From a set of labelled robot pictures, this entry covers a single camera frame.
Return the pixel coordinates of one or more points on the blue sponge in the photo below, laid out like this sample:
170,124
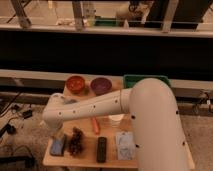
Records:
57,146

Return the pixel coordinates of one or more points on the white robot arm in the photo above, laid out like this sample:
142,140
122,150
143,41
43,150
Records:
157,130

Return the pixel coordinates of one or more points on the purple bowl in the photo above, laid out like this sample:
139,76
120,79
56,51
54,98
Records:
101,85

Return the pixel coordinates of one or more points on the red bowl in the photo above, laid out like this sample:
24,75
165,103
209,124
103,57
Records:
75,84

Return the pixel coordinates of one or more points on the green plastic tray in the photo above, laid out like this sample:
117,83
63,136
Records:
129,80

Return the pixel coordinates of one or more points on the white paper cup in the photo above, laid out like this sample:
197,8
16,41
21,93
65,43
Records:
115,120

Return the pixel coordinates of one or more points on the orange carrot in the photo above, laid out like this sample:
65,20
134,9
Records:
96,127

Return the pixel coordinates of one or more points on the black remote control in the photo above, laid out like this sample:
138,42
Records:
101,149

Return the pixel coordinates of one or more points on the grey folded cloth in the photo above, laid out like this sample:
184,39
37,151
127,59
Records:
125,145

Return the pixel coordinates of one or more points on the bunch of dark grapes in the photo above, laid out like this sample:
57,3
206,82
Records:
75,144

